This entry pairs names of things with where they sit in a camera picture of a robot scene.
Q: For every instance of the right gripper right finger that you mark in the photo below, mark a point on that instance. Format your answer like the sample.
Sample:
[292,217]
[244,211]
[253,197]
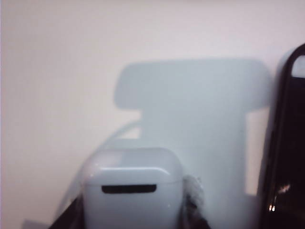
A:
[195,205]

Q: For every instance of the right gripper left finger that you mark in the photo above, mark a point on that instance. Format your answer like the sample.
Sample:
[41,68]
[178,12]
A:
[69,215]

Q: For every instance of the black smartphone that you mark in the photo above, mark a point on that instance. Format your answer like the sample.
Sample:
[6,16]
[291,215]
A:
[288,143]

